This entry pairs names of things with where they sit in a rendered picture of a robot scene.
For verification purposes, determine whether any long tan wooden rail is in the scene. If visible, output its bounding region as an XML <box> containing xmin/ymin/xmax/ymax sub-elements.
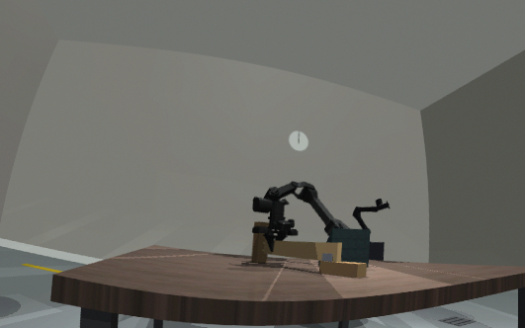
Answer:
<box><xmin>264</xmin><ymin>239</ymin><xmax>342</xmax><ymax>262</ymax></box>

